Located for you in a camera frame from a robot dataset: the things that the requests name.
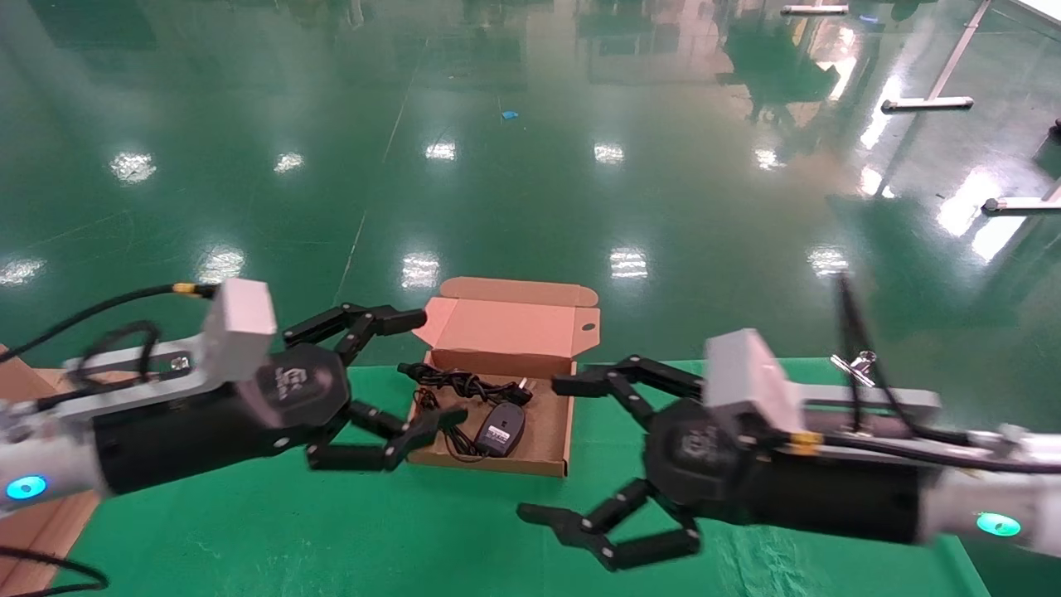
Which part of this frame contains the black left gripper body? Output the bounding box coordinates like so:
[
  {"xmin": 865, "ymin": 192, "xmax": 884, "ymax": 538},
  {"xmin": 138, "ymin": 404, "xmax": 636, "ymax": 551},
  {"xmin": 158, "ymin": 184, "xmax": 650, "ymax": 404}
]
[{"xmin": 91, "ymin": 342, "xmax": 355, "ymax": 497}]

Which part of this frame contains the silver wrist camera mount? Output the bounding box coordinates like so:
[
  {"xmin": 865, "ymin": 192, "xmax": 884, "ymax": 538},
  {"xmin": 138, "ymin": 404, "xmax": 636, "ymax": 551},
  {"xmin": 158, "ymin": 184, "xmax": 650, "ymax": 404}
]
[
  {"xmin": 704, "ymin": 328, "xmax": 942, "ymax": 434},
  {"xmin": 62, "ymin": 277, "xmax": 278, "ymax": 417}
]

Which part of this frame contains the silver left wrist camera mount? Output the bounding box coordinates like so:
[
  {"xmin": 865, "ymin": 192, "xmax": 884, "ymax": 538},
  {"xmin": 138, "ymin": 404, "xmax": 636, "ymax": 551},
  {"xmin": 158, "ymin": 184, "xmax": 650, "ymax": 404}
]
[{"xmin": 62, "ymin": 277, "xmax": 278, "ymax": 417}]

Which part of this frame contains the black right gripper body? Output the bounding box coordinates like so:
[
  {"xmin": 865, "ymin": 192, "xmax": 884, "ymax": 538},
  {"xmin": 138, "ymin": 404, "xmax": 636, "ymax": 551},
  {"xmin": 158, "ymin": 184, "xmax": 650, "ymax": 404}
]
[{"xmin": 645, "ymin": 397, "xmax": 927, "ymax": 546}]

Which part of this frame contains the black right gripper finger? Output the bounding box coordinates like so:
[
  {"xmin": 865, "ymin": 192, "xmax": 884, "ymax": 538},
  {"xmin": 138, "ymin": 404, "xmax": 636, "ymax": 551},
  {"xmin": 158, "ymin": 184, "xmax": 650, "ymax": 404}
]
[
  {"xmin": 552, "ymin": 354, "xmax": 708, "ymax": 429},
  {"xmin": 517, "ymin": 478, "xmax": 702, "ymax": 572}
]

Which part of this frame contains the green table cloth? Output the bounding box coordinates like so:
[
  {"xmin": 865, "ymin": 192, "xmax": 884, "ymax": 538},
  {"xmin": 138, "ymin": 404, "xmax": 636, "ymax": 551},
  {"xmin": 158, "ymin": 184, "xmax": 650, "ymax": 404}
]
[{"xmin": 50, "ymin": 358, "xmax": 992, "ymax": 597}]

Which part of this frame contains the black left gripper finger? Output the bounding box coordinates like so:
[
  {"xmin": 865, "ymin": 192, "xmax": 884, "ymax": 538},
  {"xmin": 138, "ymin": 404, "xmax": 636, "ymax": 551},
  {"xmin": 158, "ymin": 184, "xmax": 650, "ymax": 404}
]
[
  {"xmin": 306, "ymin": 401, "xmax": 470, "ymax": 473},
  {"xmin": 283, "ymin": 303, "xmax": 429, "ymax": 366}
]

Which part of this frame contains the silver binder clip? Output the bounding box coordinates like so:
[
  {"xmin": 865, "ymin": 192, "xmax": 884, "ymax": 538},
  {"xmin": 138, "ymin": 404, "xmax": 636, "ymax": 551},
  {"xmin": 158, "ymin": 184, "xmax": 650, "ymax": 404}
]
[{"xmin": 831, "ymin": 349, "xmax": 879, "ymax": 387}]

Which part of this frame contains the open brown cardboard box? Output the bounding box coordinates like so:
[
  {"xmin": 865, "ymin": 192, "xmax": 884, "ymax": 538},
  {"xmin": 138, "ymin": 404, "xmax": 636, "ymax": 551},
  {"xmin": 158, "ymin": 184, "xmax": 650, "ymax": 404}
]
[{"xmin": 406, "ymin": 276, "xmax": 601, "ymax": 479}]

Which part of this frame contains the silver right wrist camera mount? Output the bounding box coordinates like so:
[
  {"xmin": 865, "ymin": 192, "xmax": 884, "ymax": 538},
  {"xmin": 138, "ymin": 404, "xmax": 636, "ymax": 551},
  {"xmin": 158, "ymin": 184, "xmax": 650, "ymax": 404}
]
[{"xmin": 704, "ymin": 328, "xmax": 942, "ymax": 434}]

